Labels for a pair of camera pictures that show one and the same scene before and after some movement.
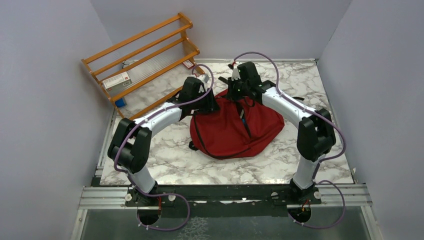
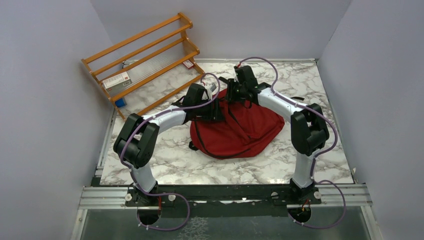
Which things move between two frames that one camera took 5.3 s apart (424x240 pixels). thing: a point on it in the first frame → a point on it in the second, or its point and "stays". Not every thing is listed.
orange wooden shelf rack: x=139 y=72 stays
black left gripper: x=211 y=104 → x=215 y=114
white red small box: x=117 y=82 stays
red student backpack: x=235 y=129 stays
